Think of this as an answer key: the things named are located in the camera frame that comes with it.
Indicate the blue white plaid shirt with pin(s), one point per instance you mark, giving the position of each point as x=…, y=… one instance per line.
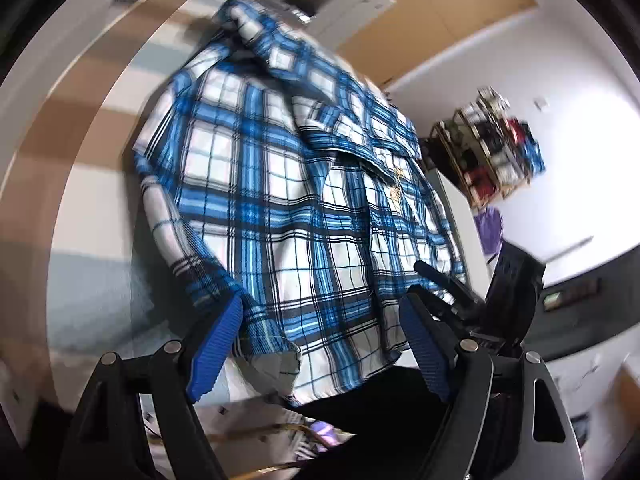
x=280, y=210

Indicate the purple cloth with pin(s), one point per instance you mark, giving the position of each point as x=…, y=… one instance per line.
x=489, y=227

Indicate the grey metal rod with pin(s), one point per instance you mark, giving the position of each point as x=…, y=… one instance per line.
x=570, y=248

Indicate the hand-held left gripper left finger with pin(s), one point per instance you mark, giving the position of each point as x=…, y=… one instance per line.
x=215, y=345

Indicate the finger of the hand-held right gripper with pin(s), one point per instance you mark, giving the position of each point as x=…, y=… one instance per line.
x=442, y=310
x=445, y=282

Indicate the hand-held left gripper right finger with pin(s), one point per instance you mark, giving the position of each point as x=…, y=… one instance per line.
x=425, y=345

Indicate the white light switch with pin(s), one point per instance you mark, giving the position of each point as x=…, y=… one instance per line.
x=541, y=104

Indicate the white cabinet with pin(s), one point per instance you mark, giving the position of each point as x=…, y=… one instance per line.
x=600, y=375

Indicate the brown blue checkered blanket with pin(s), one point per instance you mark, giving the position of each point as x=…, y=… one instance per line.
x=95, y=240

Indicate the black low cabinet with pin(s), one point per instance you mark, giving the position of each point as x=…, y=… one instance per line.
x=585, y=320

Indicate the tan wooden door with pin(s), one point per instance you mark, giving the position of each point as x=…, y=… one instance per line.
x=440, y=25

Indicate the grey bed base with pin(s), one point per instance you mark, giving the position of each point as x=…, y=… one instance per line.
x=462, y=225

